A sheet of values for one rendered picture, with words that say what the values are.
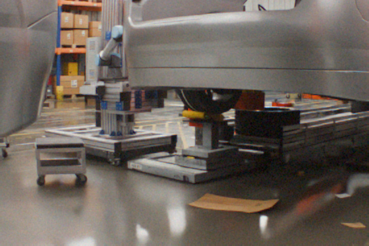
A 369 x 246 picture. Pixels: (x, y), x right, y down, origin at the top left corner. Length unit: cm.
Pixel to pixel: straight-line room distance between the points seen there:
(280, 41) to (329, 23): 29
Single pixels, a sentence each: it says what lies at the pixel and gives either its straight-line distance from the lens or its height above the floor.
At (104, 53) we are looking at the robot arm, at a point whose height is 104.
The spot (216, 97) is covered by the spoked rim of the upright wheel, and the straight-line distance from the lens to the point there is 447.
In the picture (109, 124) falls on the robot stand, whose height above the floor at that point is 33.
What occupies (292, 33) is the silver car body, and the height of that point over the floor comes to 109.
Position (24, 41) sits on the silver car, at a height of 98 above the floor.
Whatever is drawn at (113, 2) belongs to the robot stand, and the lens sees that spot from 517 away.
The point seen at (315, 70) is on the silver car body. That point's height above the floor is 90.
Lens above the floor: 91
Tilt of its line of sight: 4 degrees down
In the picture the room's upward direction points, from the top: straight up
